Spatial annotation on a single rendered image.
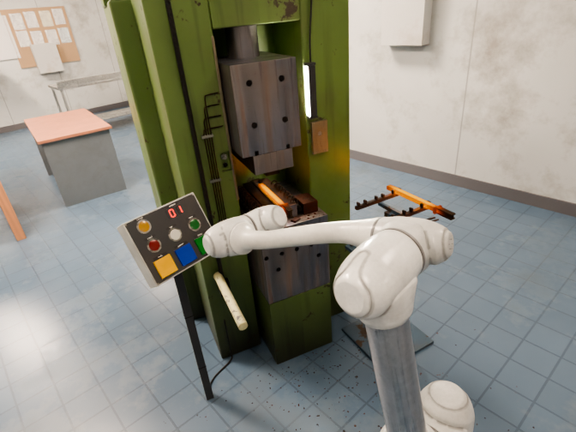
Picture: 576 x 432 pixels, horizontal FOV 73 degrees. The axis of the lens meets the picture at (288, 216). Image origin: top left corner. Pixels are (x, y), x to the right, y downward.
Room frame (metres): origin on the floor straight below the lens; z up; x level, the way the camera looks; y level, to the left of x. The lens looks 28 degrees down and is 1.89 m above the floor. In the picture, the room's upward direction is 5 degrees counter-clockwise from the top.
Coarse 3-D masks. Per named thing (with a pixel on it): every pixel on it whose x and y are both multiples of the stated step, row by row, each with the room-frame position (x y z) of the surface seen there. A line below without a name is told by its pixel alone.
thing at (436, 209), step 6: (390, 186) 1.99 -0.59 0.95; (396, 192) 1.93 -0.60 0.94; (402, 192) 1.90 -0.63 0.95; (408, 198) 1.85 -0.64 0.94; (414, 198) 1.82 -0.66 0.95; (420, 198) 1.81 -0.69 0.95; (426, 204) 1.74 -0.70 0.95; (432, 204) 1.73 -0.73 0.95; (432, 210) 1.70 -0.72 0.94; (438, 210) 1.68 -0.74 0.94; (444, 210) 1.65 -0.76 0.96; (444, 216) 1.64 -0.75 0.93; (450, 216) 1.62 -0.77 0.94
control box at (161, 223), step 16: (192, 192) 1.59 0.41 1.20; (160, 208) 1.46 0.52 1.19; (192, 208) 1.54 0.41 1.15; (128, 224) 1.35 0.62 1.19; (160, 224) 1.42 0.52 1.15; (176, 224) 1.45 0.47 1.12; (208, 224) 1.53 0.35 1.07; (128, 240) 1.34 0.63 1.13; (144, 240) 1.34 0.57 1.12; (160, 240) 1.38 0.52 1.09; (176, 240) 1.41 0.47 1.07; (192, 240) 1.44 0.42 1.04; (144, 256) 1.30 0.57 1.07; (160, 256) 1.33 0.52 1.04; (176, 256) 1.36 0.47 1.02; (144, 272) 1.30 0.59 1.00; (176, 272) 1.32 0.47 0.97
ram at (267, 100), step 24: (240, 72) 1.72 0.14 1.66; (264, 72) 1.76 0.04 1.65; (288, 72) 1.80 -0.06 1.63; (240, 96) 1.72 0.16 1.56; (264, 96) 1.76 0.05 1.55; (288, 96) 1.80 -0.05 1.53; (240, 120) 1.71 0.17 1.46; (264, 120) 1.75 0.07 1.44; (288, 120) 1.80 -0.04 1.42; (240, 144) 1.71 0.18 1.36; (264, 144) 1.75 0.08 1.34; (288, 144) 1.81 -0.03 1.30
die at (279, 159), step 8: (232, 152) 2.06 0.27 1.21; (272, 152) 1.76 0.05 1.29; (280, 152) 1.78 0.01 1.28; (288, 152) 1.79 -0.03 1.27; (240, 160) 1.94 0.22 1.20; (248, 160) 1.81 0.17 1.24; (256, 160) 1.73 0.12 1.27; (264, 160) 1.75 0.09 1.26; (272, 160) 1.76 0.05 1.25; (280, 160) 1.78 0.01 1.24; (288, 160) 1.79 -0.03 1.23; (248, 168) 1.82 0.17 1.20; (256, 168) 1.73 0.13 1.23; (264, 168) 1.74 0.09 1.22; (272, 168) 1.76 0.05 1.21; (280, 168) 1.77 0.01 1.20
